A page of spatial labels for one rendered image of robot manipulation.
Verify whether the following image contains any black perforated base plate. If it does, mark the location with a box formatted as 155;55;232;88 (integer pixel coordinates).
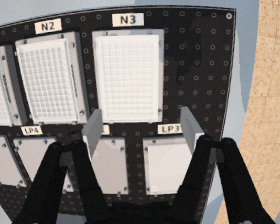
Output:
0;5;236;222

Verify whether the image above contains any white button panel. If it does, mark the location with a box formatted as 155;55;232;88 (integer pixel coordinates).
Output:
56;213;87;224

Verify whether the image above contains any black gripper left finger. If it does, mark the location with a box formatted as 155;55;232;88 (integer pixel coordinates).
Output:
11;109;116;224

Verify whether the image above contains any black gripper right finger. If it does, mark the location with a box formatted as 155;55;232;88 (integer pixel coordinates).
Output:
162;107;276;224

